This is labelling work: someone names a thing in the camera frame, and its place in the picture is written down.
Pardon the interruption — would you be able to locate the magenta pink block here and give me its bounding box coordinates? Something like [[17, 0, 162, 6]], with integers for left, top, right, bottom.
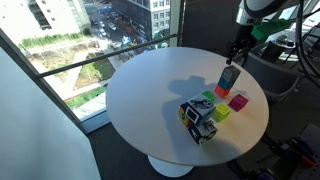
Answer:
[[228, 93, 250, 113]]

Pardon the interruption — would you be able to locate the small bright green block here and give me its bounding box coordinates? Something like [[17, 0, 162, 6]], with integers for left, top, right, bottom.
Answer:
[[201, 90, 217, 104]]

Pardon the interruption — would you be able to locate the orange block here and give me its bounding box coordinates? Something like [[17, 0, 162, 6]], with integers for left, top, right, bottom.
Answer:
[[214, 84, 232, 98]]

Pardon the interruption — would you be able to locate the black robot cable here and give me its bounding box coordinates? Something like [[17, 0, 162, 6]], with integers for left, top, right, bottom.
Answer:
[[294, 0, 320, 88]]

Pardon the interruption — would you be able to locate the white table pedestal base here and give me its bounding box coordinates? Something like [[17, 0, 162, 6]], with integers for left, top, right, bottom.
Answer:
[[147, 154, 195, 179]]

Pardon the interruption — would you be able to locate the whale print patterned cube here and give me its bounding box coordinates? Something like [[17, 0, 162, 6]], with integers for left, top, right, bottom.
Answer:
[[185, 93, 217, 127]]

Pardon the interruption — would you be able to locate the grey swivel chair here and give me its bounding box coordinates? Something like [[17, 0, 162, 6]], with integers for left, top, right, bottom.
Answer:
[[243, 43, 303, 106]]

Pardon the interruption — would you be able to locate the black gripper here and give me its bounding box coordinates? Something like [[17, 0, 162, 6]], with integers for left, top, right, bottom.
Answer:
[[225, 24, 258, 68]]

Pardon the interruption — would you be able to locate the orange handled bar clamp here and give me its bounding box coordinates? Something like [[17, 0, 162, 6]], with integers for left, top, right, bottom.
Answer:
[[271, 134, 318, 169]]

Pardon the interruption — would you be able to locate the multicolour patterned cube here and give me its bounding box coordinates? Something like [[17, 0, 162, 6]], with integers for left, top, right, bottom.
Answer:
[[178, 102, 192, 128]]

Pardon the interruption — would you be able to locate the lime green block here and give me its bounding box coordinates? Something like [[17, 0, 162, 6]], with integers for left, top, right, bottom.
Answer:
[[211, 103, 232, 123]]

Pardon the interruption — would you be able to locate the black pegboard table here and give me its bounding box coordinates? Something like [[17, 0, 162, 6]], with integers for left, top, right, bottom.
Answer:
[[288, 159, 320, 180]]

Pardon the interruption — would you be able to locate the metal window handrail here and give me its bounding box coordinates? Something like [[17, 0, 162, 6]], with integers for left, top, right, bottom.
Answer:
[[36, 33, 178, 80]]

